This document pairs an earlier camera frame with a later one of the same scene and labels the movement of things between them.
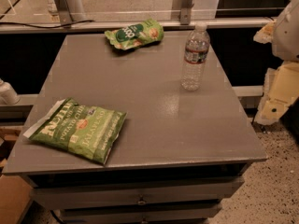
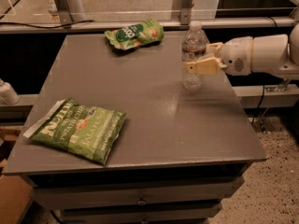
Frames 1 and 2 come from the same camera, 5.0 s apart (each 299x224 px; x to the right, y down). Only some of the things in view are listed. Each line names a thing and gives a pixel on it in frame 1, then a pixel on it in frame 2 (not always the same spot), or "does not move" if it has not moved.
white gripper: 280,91 -> 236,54
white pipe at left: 8,96 does not move
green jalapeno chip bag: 83,130 does not move
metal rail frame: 62,17 does not move
